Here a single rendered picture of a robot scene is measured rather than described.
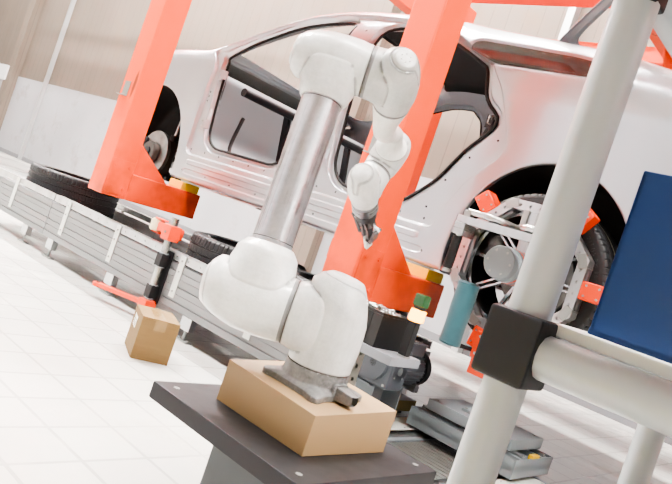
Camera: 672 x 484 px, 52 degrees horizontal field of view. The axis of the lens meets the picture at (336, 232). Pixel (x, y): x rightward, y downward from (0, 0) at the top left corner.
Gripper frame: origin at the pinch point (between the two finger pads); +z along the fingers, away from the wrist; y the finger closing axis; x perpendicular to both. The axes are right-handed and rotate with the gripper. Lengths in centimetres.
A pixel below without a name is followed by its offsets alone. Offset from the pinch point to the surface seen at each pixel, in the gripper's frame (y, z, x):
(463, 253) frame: 15, 40, 39
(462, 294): 29.1, 32.4, 21.4
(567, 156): 87, -179, -60
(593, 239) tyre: 53, 20, 68
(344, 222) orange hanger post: -22.1, 19.7, 7.7
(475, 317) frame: 36, 45, 23
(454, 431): 57, 67, -12
